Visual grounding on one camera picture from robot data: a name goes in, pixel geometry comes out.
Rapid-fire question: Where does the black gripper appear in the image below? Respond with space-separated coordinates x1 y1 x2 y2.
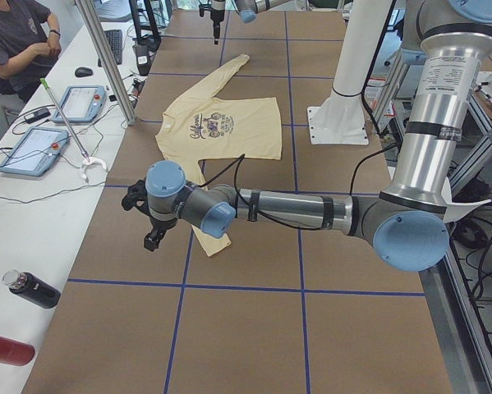
122 180 176 251
199 0 226 44

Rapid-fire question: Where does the yellow long sleeve shirt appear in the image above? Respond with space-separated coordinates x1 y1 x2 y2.
145 54 282 256

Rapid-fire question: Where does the reacher grabber stick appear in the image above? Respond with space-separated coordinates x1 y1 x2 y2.
40 78 108 183

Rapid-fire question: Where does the black keyboard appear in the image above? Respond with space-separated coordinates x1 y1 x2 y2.
104 30 123 65

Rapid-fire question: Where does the black water bottle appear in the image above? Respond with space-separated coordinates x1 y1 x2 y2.
2 269 61 309

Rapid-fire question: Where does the black computer mouse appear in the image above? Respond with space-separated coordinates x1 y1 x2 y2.
74 66 94 78

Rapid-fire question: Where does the lower blue teach pendant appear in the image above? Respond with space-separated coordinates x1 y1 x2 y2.
0 126 69 177

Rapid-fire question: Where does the blue teach pendant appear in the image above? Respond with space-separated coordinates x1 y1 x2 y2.
59 85 106 124
0 126 69 177

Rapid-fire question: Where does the upper blue teach pendant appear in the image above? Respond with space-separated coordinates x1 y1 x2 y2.
59 85 106 124

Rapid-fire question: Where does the red water bottle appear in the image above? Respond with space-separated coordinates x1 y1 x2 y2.
0 337 35 366

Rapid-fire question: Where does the seated person grey shirt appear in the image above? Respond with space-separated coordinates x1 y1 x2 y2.
0 0 62 103

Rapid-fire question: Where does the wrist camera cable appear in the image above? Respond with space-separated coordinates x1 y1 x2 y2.
200 153 398 231

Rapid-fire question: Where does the aluminium frame post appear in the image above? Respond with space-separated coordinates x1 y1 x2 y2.
76 0 136 126

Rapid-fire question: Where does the white camera mast pedestal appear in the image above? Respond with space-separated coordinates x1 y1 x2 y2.
307 0 394 145

